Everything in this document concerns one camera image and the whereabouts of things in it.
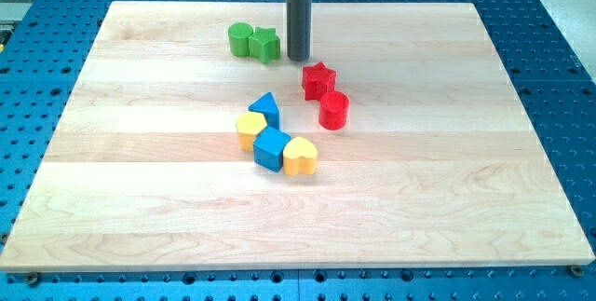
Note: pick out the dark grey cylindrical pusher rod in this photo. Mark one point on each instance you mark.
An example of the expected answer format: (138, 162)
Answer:
(298, 14)

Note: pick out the green cylinder block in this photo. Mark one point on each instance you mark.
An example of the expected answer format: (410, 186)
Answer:
(238, 36)

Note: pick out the red star block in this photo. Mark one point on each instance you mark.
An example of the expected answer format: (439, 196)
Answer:
(317, 79)

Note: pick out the green star block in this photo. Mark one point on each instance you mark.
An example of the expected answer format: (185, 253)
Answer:
(264, 45)

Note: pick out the red cylinder block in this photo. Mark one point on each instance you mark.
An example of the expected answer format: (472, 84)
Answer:
(333, 109)

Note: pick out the blue cube block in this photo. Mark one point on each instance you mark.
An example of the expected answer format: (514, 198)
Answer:
(268, 148)

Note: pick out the yellow heart block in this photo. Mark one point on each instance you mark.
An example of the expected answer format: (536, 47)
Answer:
(300, 156)

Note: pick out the yellow hexagon block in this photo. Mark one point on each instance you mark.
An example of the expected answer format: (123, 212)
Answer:
(249, 126)

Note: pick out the blue triangle block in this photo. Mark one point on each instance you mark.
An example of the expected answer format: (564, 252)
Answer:
(267, 106)

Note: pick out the light wooden board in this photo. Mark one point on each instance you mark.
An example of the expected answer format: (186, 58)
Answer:
(438, 164)

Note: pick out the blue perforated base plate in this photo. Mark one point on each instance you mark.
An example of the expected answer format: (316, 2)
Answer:
(556, 84)

